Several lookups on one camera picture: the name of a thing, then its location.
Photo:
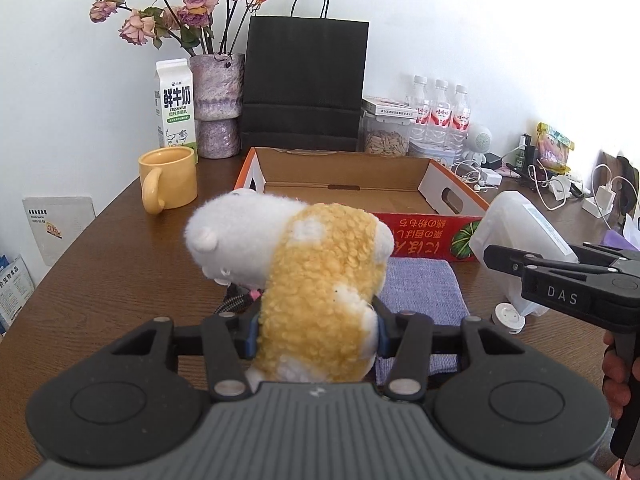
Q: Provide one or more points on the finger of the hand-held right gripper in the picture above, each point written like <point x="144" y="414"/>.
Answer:
<point x="612" y="252"/>
<point x="515" y="260"/>

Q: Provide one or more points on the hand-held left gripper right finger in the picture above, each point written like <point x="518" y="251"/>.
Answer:
<point x="382" y="337"/>

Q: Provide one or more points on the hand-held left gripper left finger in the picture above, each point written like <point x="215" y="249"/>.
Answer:
<point x="251" y="342"/>

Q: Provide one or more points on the translucent cotton swab container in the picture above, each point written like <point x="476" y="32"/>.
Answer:
<point x="510" y="225"/>

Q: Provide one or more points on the white round lid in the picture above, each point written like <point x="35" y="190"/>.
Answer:
<point x="507" y="317"/>

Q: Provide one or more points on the purple fabric pouch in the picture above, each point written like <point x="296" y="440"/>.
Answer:
<point x="425" y="285"/>

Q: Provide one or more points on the white yellow plush toy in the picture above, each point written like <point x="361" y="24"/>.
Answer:
<point x="310" y="280"/>

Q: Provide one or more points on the red cardboard box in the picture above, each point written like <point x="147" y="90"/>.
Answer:
<point x="345" y="175"/>

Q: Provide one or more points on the person's right hand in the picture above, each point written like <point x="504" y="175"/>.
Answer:
<point x="615" y="375"/>

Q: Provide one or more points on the purple tissue pack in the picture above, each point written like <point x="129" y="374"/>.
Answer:
<point x="622" y="237"/>

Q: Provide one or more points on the white charger block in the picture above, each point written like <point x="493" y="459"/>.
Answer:
<point x="491" y="177"/>

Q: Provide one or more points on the pink small case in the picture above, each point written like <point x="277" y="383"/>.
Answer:
<point x="510" y="171"/>

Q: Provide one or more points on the black power adapter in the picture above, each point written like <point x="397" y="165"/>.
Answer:
<point x="495" y="161"/>

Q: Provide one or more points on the black upright device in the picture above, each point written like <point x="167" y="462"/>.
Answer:
<point x="524" y="152"/>

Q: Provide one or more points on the yellow pink snack packet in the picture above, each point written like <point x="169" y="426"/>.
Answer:
<point x="554" y="147"/>

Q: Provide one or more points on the white robot-shaped speaker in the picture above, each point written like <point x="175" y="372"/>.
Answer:
<point x="479" y="137"/>

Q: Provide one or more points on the white printed tin box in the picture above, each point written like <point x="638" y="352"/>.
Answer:
<point x="430" y="152"/>

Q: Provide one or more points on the clear water bottle red label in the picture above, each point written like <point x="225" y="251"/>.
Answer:
<point x="419" y="115"/>
<point x="460" y="120"/>
<point x="440" y="117"/>

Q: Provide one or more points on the clear seed container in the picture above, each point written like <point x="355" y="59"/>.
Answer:
<point x="385" y="140"/>

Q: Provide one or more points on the yellow ceramic mug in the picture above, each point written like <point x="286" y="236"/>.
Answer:
<point x="172" y="177"/>

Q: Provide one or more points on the blue printed box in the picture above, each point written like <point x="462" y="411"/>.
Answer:
<point x="15" y="295"/>

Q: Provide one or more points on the white green milk carton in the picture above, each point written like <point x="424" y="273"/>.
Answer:
<point x="175" y="110"/>

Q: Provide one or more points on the purple mottled vase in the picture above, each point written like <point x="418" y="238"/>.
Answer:
<point x="217" y="95"/>

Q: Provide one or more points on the black paper bag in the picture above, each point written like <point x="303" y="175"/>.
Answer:
<point x="305" y="75"/>

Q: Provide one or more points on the white wall charger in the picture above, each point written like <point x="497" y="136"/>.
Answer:
<point x="602" y="202"/>

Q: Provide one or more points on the white card on wall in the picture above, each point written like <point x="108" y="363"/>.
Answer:
<point x="60" y="230"/>

